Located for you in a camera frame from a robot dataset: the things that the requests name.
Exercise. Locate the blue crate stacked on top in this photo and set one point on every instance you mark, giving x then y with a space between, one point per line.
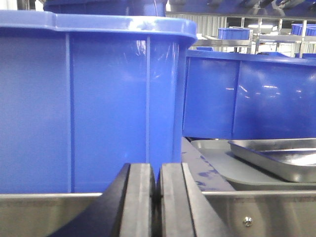
107 7

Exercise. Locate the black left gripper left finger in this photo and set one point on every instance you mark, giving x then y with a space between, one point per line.
125 209

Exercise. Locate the steel front shelf rail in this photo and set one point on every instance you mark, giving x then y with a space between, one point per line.
247 213

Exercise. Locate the large blue crate centre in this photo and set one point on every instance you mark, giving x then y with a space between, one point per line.
81 95

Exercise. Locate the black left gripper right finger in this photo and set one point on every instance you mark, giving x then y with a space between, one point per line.
183 210

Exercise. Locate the blue crate right side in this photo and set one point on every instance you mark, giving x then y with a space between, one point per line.
245 96

